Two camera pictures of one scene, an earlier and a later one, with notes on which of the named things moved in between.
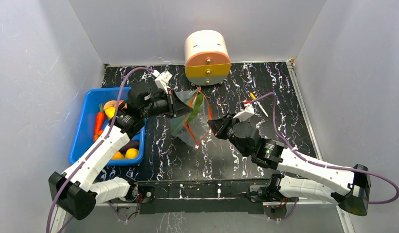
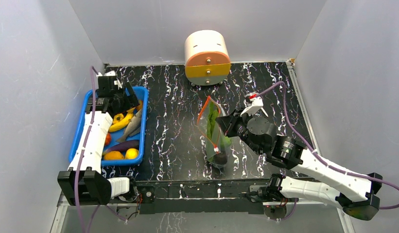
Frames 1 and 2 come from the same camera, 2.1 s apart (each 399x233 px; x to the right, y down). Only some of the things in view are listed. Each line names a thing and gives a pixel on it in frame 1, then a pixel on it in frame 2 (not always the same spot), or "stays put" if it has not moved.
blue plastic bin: (83, 131) stays put
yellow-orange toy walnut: (117, 155) stays put
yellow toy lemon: (131, 154) stays put
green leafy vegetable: (179, 123) -> (219, 139)
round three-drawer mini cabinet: (207, 58) stays put
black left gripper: (176, 107) -> (131, 96)
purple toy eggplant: (132, 143) stays put
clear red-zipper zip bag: (193, 127) -> (218, 146)
